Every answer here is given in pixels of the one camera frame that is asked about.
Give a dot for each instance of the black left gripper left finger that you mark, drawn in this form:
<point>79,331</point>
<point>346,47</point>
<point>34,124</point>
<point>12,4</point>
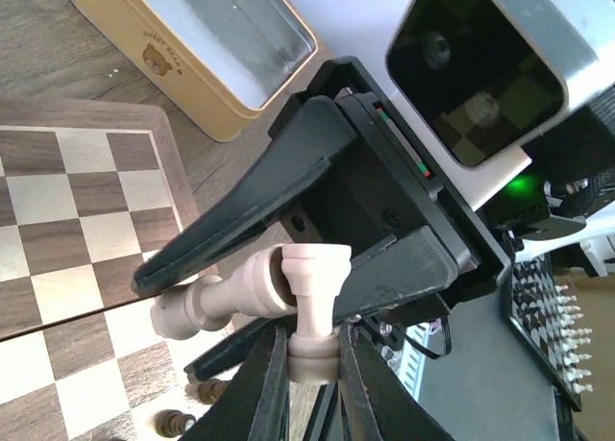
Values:
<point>255,404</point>

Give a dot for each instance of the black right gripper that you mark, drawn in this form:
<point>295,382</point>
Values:
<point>418,249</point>

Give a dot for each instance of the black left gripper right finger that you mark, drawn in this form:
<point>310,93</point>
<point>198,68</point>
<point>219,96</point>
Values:
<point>374,403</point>

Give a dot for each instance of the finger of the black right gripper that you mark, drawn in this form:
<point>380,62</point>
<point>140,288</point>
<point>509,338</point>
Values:
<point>298,157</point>

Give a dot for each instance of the light wooden chess rook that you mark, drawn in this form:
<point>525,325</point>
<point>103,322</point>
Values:
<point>315,274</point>

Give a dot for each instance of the light wooden chess pawn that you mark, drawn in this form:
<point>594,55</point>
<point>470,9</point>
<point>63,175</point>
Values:
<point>257,288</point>

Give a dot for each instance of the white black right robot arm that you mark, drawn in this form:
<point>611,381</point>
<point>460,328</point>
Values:
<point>569,169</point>

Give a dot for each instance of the dark chess piece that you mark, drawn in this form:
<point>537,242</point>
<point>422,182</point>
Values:
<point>210,391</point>
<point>171,423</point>

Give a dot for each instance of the small chess set box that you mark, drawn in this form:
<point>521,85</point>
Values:
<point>543,318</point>

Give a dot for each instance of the wooden chess board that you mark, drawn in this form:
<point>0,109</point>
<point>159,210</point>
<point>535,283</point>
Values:
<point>89,191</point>

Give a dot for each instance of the yellow bear tin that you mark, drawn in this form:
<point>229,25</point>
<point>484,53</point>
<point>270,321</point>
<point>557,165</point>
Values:
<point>222,62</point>

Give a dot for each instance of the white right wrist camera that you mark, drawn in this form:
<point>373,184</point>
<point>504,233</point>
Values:
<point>487,75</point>

